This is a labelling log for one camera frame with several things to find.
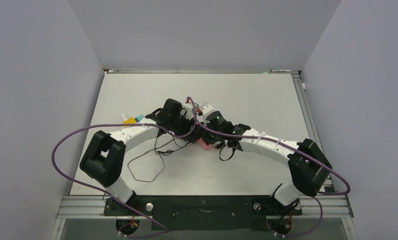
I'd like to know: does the yellow block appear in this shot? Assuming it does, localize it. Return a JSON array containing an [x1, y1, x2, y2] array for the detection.
[[120, 113, 137, 125]]

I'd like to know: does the pink triangular power strip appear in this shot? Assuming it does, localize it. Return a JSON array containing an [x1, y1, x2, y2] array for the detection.
[[198, 138, 214, 151]]

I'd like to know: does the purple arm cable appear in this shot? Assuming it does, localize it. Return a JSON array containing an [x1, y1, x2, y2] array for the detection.
[[51, 96, 200, 239], [189, 96, 352, 239]]

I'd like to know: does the teal block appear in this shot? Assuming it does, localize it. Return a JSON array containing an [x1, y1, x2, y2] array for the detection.
[[135, 114, 144, 123]]

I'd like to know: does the long black adapter cable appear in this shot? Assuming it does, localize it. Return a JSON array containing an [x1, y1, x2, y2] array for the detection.
[[127, 134, 190, 184]]

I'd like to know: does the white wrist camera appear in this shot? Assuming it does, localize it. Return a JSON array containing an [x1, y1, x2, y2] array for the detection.
[[180, 99, 199, 120], [200, 103, 215, 122]]

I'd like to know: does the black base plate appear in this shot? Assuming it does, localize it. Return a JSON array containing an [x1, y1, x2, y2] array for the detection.
[[103, 195, 303, 231]]

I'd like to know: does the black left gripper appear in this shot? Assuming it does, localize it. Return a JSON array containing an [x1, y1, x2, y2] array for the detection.
[[169, 113, 196, 141]]

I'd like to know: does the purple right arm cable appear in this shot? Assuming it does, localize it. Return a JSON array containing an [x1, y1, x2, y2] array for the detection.
[[189, 96, 352, 239]]

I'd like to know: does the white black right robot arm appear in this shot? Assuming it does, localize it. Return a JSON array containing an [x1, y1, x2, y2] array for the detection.
[[203, 110, 332, 214]]

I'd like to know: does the aluminium frame rail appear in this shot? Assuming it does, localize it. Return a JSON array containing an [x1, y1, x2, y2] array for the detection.
[[291, 71, 334, 196]]

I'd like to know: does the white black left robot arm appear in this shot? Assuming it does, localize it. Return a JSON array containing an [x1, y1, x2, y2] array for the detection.
[[79, 98, 200, 215]]

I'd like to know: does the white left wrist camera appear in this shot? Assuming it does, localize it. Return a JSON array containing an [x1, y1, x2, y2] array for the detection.
[[180, 99, 199, 120]]

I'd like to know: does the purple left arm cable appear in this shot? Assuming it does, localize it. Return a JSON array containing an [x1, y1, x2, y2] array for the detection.
[[51, 96, 200, 239]]

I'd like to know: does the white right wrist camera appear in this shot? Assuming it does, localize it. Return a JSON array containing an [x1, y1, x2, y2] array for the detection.
[[200, 103, 215, 122]]

